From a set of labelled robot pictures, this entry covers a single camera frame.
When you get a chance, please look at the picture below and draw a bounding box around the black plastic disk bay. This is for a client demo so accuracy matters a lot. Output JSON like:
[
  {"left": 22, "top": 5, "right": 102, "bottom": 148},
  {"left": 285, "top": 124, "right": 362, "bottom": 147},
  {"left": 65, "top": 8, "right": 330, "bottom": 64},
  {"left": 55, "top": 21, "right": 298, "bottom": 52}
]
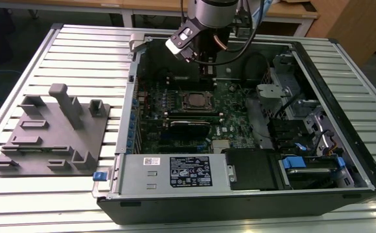
[{"left": 267, "top": 118, "right": 310, "bottom": 152}]

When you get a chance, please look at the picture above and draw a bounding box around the silver metal drive cage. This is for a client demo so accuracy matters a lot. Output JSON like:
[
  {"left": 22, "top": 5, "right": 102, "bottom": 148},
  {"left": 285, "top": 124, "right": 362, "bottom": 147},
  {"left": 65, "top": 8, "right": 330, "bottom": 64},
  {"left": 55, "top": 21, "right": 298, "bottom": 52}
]
[{"left": 257, "top": 54, "right": 330, "bottom": 127}]

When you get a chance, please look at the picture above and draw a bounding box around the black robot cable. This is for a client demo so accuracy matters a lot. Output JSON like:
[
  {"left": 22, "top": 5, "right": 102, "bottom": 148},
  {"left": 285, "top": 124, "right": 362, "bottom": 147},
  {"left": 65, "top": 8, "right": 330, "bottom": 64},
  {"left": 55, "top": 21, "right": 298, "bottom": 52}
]
[{"left": 207, "top": 0, "right": 267, "bottom": 66}]

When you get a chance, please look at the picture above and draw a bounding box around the silver power supply unit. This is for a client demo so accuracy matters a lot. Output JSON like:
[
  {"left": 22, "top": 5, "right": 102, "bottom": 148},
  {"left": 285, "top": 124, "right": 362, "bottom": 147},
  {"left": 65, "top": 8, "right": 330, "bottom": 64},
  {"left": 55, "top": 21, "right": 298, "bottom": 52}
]
[{"left": 110, "top": 154, "right": 234, "bottom": 195}]

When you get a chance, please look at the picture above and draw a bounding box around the grey parts rack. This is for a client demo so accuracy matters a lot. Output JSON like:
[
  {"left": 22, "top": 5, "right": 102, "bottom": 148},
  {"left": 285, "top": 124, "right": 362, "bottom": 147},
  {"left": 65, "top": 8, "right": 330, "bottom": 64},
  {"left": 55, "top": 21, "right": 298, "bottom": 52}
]
[{"left": 0, "top": 83, "right": 113, "bottom": 176}]

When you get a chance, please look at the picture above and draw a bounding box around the green motherboard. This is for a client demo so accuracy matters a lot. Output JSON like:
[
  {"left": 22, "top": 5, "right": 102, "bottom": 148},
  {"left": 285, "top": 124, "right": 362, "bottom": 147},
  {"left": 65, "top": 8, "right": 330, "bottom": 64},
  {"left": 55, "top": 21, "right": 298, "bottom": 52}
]
[{"left": 135, "top": 79, "right": 266, "bottom": 155}]

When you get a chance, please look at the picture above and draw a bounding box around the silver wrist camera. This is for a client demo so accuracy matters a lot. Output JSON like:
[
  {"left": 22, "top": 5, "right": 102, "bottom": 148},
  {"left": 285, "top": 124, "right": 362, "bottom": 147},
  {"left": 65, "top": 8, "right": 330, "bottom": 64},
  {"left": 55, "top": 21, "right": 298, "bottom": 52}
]
[
  {"left": 235, "top": 25, "right": 254, "bottom": 37},
  {"left": 165, "top": 23, "right": 199, "bottom": 63}
]

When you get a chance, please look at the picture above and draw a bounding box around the thin black cable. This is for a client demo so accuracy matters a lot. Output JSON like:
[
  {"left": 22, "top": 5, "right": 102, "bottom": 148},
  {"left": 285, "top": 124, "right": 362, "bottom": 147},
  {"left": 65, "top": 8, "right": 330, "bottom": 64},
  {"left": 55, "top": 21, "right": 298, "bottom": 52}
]
[{"left": 274, "top": 91, "right": 303, "bottom": 119}]

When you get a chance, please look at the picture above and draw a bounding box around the wooden cabinet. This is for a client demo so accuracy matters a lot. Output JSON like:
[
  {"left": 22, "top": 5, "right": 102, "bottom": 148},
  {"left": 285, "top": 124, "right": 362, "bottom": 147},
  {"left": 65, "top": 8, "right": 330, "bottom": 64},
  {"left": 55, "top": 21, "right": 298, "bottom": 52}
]
[{"left": 306, "top": 0, "right": 376, "bottom": 67}]

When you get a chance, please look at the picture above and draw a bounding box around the hard disk in blue carrier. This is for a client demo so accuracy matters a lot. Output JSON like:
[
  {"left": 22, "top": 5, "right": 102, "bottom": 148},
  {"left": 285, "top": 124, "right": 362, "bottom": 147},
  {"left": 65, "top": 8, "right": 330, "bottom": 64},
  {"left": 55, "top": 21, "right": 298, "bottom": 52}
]
[{"left": 281, "top": 156, "right": 347, "bottom": 190}]

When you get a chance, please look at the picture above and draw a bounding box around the metal socket cover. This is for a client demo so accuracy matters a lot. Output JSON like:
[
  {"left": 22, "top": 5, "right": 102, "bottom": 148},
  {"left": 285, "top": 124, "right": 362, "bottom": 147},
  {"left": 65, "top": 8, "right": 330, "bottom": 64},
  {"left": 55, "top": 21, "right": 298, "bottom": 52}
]
[{"left": 182, "top": 91, "right": 215, "bottom": 112}]

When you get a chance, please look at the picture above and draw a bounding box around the silver chipset heatsink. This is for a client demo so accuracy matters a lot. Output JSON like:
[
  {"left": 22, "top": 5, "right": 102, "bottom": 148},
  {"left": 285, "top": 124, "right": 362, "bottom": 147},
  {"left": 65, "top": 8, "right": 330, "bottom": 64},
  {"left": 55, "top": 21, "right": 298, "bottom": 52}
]
[{"left": 213, "top": 139, "right": 234, "bottom": 150}]

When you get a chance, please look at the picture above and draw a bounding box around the black plastic fan shroud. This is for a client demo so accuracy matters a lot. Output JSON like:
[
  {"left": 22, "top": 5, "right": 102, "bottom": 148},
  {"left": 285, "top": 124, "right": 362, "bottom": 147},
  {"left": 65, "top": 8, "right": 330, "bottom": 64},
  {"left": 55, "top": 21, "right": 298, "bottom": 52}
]
[{"left": 225, "top": 148, "right": 286, "bottom": 192}]

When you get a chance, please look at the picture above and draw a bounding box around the wooden desk white frame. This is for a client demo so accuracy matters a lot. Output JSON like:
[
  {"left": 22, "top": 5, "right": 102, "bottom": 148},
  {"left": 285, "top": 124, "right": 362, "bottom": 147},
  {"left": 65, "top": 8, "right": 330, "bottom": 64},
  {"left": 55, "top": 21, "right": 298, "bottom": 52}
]
[
  {"left": 10, "top": 0, "right": 134, "bottom": 29},
  {"left": 131, "top": 0, "right": 321, "bottom": 37}
]

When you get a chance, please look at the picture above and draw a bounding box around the coloured wire bundle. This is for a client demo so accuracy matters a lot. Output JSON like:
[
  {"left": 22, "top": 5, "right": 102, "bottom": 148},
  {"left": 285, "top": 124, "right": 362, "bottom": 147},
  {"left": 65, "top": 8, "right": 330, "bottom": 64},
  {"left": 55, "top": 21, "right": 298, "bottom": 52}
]
[{"left": 323, "top": 142, "right": 343, "bottom": 156}]

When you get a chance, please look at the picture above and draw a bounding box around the silver CPU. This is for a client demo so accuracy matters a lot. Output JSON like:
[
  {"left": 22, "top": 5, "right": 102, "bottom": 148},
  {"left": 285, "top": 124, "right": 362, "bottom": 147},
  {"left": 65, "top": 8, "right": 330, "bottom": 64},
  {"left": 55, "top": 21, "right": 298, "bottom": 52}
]
[{"left": 189, "top": 93, "right": 206, "bottom": 107}]

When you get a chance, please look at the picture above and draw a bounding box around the CPU socket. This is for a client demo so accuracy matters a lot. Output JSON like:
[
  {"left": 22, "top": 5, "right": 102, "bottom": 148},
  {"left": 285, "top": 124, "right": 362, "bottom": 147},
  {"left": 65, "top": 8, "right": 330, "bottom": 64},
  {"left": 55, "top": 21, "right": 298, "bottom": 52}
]
[{"left": 181, "top": 90, "right": 218, "bottom": 114}]

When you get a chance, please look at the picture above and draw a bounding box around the black graphics card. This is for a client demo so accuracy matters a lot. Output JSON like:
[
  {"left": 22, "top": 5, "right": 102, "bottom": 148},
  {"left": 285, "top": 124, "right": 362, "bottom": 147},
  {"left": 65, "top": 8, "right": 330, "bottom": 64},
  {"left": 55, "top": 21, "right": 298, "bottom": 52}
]
[{"left": 170, "top": 120, "right": 213, "bottom": 141}]

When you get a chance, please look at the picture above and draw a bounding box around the black open PC case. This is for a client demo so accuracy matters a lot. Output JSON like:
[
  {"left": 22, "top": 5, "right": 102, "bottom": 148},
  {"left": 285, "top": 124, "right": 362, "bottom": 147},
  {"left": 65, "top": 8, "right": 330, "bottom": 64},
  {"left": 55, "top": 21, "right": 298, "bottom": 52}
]
[{"left": 97, "top": 33, "right": 376, "bottom": 225}]

